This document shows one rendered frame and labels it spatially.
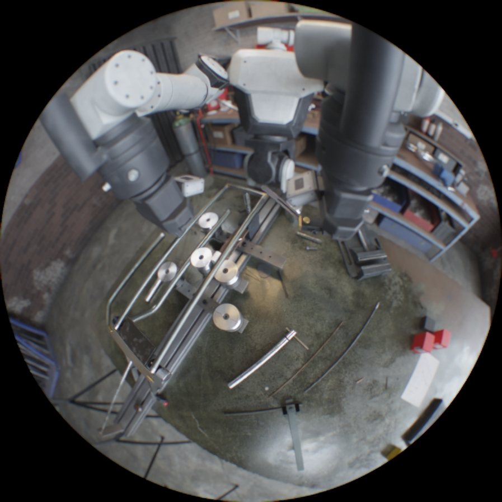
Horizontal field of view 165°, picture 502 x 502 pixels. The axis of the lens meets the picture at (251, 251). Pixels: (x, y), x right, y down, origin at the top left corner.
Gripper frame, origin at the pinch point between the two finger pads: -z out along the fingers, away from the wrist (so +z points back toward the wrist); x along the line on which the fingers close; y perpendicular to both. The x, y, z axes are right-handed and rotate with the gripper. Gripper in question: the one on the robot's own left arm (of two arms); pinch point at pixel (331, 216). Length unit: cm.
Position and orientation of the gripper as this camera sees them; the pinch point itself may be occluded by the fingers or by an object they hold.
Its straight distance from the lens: 29.6
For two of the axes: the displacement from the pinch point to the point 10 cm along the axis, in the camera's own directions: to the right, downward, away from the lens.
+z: -1.2, -4.3, -9.0
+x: 1.3, -9.0, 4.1
